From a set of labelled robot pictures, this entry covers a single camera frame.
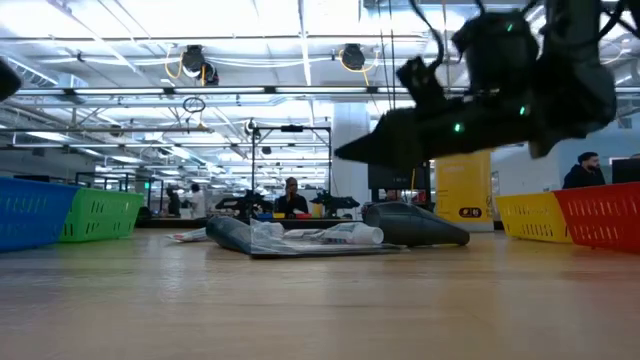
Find grey pouch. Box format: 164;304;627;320
205;215;253;255

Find black background rig frame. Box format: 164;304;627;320
249;124;334;221

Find black wall screen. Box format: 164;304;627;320
367;160;433;192

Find white toothpaste tube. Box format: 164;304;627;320
282;221;386;247

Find small white toiletry tube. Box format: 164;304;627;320
166;227;209;244

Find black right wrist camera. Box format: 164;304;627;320
397;55;447;109

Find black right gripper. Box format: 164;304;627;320
333;89;566;169

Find person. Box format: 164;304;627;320
561;151;608;191
165;186;182;218
274;176;310;217
188;182;208;220

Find black comb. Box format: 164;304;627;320
248;218;404;260

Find black ceiling cable reel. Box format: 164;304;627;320
179;44;221;87
340;42;367;72

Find red plastic basket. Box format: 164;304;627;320
552;181;640;254

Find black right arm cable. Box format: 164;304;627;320
407;0;447;69

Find dark background table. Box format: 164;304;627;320
133;215;366;231

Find yellow plastic basket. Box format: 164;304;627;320
494;191;575;245

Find black computer monitor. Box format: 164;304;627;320
610;156;640;186

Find black brush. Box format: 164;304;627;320
363;200;472;248

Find blue plastic basket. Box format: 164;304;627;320
0;176;81;253

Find green plastic basket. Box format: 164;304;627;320
58;186;146;245

